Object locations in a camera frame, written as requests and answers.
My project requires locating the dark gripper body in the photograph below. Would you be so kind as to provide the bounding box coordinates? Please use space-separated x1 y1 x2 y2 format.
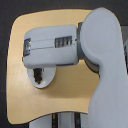
33 68 42 77

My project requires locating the dark purple grape bunch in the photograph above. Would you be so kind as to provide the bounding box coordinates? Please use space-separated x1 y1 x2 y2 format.
35 76 42 84

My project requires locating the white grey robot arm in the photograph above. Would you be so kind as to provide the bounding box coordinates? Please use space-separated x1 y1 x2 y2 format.
22 8 128 128

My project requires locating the white round plate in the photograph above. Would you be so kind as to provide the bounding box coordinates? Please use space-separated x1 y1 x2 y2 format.
27 68 56 89

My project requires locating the white table base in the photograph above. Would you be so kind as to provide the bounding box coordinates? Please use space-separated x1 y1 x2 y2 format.
29 112 88 128

